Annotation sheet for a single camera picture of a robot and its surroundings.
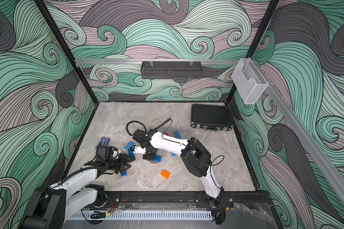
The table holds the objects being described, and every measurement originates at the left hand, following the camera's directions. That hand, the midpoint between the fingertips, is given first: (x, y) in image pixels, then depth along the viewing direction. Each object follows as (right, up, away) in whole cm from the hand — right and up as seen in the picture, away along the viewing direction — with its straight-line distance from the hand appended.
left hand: (133, 160), depth 84 cm
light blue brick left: (-5, +7, +9) cm, 12 cm away
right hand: (+10, +2, +1) cm, 10 cm away
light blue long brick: (+24, +2, +5) cm, 25 cm away
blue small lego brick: (-4, -7, -3) cm, 9 cm away
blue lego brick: (+15, +1, -1) cm, 15 cm away
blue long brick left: (-3, +3, +5) cm, 6 cm away
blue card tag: (-23, +9, +11) cm, 28 cm away
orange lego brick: (+19, -7, -3) cm, 21 cm away
